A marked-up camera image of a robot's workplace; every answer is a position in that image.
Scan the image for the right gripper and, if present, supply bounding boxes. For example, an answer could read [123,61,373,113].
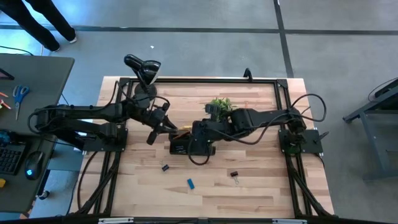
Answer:
[191,104,237,156]

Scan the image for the blue handled scissors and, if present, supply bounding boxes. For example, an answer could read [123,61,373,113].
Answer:
[12,85,30,121]

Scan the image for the black hanging cable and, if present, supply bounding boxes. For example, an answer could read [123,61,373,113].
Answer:
[76,150,100,215]

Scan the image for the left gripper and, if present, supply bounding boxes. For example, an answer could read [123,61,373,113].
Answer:
[141,102,178,146]

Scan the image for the person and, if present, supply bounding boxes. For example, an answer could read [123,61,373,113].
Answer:
[0,0,78,53]

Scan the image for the black mesh desk organizer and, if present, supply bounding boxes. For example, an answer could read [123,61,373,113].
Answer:
[169,132,216,157]

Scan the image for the black tablet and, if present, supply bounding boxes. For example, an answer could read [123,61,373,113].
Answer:
[0,67,16,82]

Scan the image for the black floor cable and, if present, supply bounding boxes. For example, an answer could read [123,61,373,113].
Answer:
[0,45,34,57]

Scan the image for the black aluminium table frame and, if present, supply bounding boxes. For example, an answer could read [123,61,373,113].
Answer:
[67,76,334,224]

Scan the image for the grey side desk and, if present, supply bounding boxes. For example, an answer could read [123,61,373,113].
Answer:
[0,53,85,215]

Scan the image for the grey metal side table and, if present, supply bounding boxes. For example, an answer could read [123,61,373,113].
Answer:
[343,77,398,181]

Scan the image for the black desk lamp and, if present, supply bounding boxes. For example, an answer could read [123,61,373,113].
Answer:
[123,54,162,103]

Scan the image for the silver aluminium extrusion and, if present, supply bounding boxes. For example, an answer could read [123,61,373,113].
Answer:
[98,217,134,224]
[272,218,308,224]

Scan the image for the green plant in white pot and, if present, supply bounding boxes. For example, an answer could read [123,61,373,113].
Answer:
[204,96,236,123]

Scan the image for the black keyboard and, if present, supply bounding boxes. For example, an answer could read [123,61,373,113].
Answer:
[0,142,26,175]

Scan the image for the orange pencil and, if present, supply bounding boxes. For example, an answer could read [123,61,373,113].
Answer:
[172,131,192,140]

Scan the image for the black computer mouse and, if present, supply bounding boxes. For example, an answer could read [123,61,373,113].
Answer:
[24,151,45,181]

